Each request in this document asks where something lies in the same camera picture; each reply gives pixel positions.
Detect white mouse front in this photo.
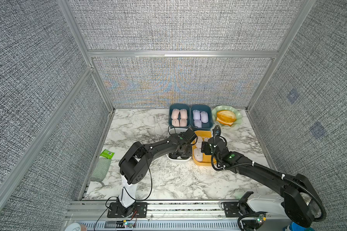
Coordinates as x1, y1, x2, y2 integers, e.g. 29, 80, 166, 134
193, 149, 203, 162

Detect white mouse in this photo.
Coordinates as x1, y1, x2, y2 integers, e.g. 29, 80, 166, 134
195, 136, 203, 149
193, 149, 203, 162

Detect yellow storage box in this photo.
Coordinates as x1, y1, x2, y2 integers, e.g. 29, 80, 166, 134
192, 131, 212, 167

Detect teal storage box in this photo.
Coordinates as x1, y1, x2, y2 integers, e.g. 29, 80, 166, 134
190, 105, 214, 131
168, 104, 191, 128

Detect white storage box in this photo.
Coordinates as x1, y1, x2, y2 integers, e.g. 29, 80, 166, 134
166, 126, 192, 163

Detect purple mouse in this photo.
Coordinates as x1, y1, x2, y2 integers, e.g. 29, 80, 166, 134
200, 111, 209, 123
192, 110, 201, 120
194, 119, 202, 128

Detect purple mouse front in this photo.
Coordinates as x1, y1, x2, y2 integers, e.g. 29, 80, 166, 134
200, 111, 209, 123

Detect pink mouse with scroll wheel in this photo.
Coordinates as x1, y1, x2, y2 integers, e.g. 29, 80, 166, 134
180, 109, 188, 120

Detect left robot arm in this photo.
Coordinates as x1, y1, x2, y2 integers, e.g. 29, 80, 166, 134
119, 129, 198, 208

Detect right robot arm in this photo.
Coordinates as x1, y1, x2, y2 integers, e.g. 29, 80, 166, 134
201, 136, 327, 228

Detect bread slice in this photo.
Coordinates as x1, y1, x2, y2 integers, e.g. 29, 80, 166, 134
216, 117, 235, 127

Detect round bread bun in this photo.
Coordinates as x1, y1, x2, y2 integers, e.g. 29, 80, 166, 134
216, 110, 237, 121

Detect green wavy plate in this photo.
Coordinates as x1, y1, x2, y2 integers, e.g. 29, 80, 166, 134
212, 105, 243, 127

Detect pale green cloth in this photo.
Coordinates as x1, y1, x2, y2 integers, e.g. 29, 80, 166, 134
90, 157, 111, 182

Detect blue object bottom right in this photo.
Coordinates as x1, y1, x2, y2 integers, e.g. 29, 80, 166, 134
288, 222, 315, 231

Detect white round object bottom left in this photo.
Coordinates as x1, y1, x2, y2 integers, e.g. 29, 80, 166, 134
65, 223, 82, 231

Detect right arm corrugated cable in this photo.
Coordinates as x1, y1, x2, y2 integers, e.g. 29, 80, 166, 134
210, 125, 327, 231

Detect green white object at wall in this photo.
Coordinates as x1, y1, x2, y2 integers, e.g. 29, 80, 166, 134
100, 149, 115, 159

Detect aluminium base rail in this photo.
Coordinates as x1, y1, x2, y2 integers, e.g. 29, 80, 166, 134
60, 199, 310, 231

